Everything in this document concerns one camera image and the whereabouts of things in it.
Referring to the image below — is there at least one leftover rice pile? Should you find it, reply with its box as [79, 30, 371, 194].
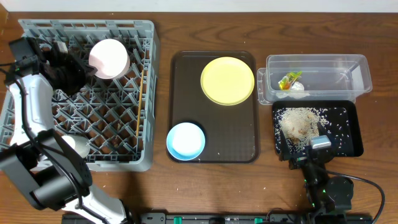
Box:
[280, 108, 320, 152]

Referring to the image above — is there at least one pink white bowl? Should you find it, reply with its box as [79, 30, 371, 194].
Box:
[88, 39, 130, 80]

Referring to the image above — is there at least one white tissue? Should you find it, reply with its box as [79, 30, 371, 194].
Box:
[289, 82, 305, 91]

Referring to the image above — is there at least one wooden chopstick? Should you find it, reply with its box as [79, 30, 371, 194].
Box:
[136, 69, 145, 138]

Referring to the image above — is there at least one green orange snack wrapper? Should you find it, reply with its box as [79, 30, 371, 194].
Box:
[278, 71, 302, 90]

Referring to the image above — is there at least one white cup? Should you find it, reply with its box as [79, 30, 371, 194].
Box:
[62, 135, 90, 158]

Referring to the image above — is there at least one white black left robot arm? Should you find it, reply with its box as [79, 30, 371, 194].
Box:
[1, 38, 134, 223]

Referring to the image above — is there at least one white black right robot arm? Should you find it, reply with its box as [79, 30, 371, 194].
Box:
[279, 123, 354, 223]

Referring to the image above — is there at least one black rectangular waste tray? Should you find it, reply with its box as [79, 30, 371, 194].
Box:
[272, 100, 364, 157]

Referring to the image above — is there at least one clear plastic waste bin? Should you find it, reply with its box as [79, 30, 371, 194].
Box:
[257, 54, 373, 105]

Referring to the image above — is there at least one dark brown serving tray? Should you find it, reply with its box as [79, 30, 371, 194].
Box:
[169, 51, 260, 164]

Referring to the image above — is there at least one yellow round plate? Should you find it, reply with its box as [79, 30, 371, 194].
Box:
[200, 57, 254, 106]

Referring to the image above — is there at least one light blue bowl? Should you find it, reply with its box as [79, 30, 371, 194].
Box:
[166, 122, 206, 161]

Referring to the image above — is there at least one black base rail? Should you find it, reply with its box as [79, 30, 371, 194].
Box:
[61, 213, 373, 224]

